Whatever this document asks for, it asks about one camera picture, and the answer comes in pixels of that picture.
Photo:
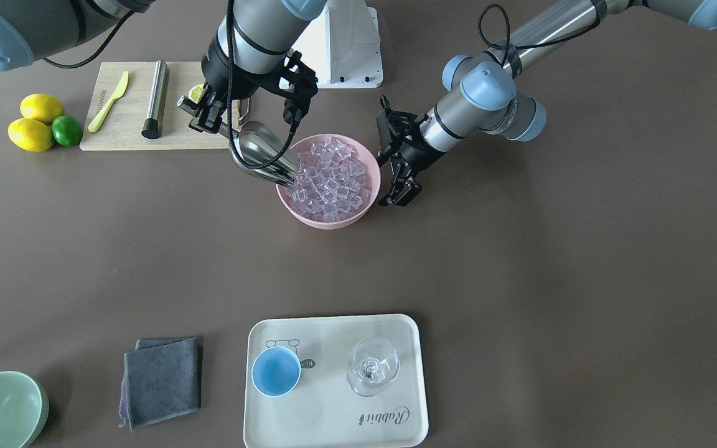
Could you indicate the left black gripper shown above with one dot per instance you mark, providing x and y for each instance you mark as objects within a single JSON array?
[{"x": 415, "y": 149}]

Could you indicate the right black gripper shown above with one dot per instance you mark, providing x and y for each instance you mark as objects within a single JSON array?
[{"x": 241, "y": 85}]

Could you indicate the silver metal ice scoop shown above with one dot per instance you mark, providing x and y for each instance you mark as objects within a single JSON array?
[{"x": 256, "y": 144}]

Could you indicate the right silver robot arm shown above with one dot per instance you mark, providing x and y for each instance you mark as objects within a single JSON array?
[{"x": 251, "y": 50}]

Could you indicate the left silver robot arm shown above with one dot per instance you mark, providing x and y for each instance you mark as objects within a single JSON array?
[{"x": 481, "y": 92}]

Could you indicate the clear ice cubes pile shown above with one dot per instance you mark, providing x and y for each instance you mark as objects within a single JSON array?
[{"x": 333, "y": 180}]

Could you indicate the blue cup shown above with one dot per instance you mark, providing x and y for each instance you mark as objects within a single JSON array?
[{"x": 276, "y": 371}]

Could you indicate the pink bowl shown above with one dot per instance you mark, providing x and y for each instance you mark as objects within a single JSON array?
[{"x": 333, "y": 218}]

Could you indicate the lemon half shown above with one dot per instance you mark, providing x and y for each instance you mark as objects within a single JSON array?
[{"x": 195, "y": 92}]

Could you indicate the steel muddler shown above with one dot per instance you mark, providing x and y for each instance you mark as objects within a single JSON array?
[{"x": 152, "y": 123}]

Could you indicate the wooden cutting board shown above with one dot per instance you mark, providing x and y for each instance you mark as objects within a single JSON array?
[{"x": 122, "y": 128}]

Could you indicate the yellow plastic knife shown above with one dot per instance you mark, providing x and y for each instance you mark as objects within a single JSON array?
[{"x": 117, "y": 93}]

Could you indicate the clear wine glass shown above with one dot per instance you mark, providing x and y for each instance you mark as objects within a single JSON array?
[{"x": 373, "y": 365}]

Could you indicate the green lime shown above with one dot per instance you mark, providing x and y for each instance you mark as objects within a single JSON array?
[{"x": 66, "y": 130}]

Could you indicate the cream serving tray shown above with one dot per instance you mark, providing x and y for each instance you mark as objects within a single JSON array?
[{"x": 322, "y": 410}]

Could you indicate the yellow lemon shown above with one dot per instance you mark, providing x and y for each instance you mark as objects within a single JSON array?
[
  {"x": 30, "y": 134},
  {"x": 41, "y": 107}
]

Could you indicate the grey folded cloth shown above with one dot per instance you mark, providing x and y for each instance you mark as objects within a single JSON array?
[{"x": 161, "y": 381}]

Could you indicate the green bowl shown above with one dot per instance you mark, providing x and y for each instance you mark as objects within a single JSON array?
[{"x": 24, "y": 407}]

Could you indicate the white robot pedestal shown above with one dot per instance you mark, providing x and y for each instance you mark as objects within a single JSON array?
[{"x": 342, "y": 46}]

